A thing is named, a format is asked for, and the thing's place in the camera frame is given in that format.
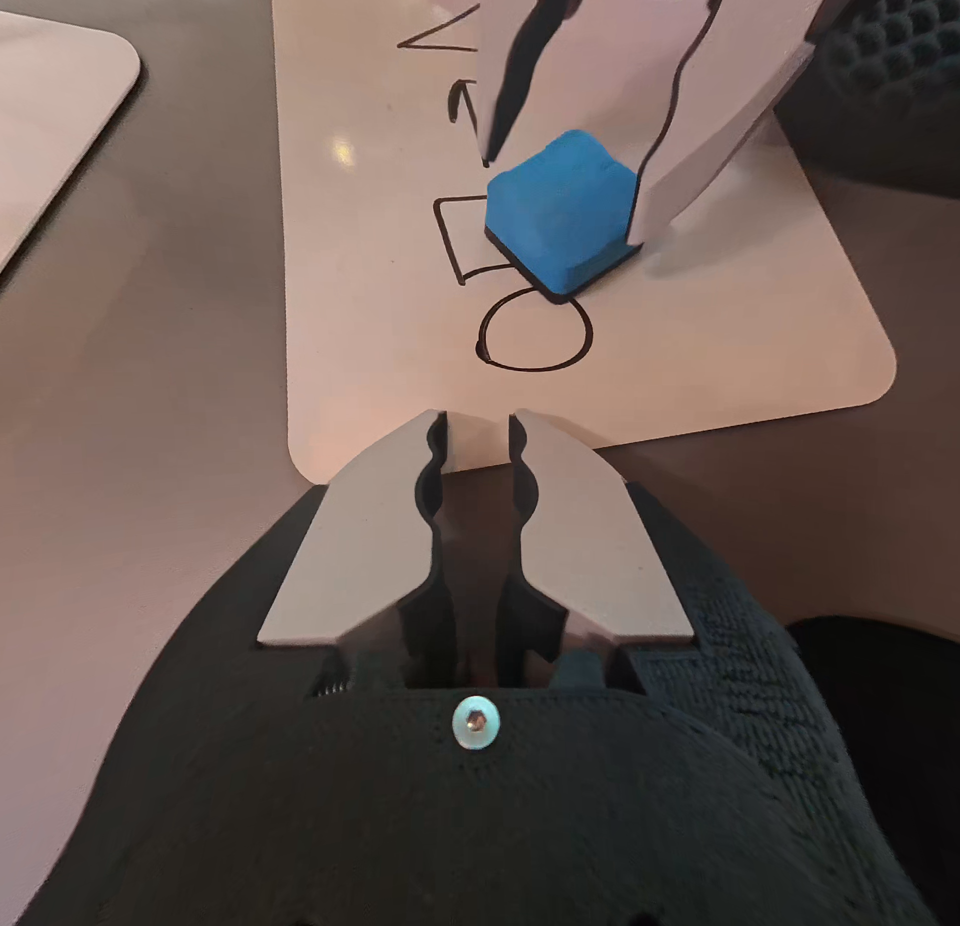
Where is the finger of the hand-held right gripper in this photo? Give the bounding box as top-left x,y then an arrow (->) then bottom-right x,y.
626,0 -> 845,246
474,0 -> 590,168

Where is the white whiteboard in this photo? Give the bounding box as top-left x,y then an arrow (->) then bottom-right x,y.
0,11 -> 142,274
268,0 -> 899,486

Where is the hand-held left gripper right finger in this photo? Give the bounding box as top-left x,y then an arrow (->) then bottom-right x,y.
495,408 -> 696,687

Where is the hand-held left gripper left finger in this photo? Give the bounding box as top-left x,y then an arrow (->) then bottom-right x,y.
256,408 -> 459,687

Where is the person's dark clothing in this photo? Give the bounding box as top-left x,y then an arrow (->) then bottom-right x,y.
783,617 -> 960,926

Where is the blue eraser block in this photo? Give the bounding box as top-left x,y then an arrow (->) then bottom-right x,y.
483,129 -> 646,306

